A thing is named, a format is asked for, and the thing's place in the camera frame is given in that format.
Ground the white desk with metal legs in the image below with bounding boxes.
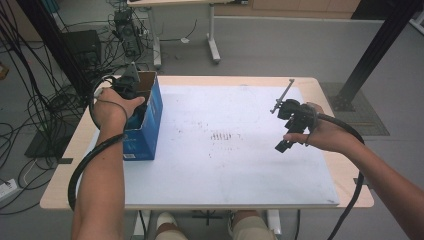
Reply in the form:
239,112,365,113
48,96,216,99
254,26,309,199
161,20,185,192
126,0,249,71

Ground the person's left leg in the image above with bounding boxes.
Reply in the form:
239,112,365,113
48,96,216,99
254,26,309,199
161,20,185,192
154,212,189,240

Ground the tangle of black floor cables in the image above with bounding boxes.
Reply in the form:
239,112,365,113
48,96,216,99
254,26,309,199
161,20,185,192
0,6,114,216

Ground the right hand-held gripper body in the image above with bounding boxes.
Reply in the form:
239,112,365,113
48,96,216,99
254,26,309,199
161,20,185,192
269,78,320,135

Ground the person's left hand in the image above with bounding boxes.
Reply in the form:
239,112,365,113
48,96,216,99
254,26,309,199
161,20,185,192
92,87,146,135

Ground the thin grey cord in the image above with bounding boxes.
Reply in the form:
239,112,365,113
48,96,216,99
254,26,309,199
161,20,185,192
94,88,129,133

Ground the person's right hand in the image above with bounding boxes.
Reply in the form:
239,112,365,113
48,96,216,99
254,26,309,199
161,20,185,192
283,102,365,155

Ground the person's leg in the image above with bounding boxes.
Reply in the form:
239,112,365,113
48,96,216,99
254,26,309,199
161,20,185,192
229,209,277,240
154,212,189,240

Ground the dark floor plate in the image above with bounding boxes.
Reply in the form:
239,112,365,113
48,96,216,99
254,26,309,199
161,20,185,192
24,121,76,159

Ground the blue cardboard box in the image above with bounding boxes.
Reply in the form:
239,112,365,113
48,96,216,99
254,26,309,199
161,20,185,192
120,70,164,162

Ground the black computer tower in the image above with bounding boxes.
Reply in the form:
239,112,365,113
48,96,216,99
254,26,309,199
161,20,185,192
112,8,145,58

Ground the white power strip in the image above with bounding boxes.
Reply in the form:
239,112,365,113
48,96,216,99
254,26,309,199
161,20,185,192
0,178,19,202

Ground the black equipment box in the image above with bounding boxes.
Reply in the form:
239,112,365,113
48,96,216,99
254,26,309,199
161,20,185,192
61,29,103,69

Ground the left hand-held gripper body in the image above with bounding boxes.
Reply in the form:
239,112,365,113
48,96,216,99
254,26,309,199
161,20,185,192
110,62,149,101

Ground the person's right leg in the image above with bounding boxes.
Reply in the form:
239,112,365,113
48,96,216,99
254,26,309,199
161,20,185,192
229,209,277,240

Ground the black metal frame post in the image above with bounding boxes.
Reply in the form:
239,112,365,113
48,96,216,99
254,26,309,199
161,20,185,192
16,0,96,99
333,0,424,112

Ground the white table mat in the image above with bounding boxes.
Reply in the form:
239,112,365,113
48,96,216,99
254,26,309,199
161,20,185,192
75,84,340,206

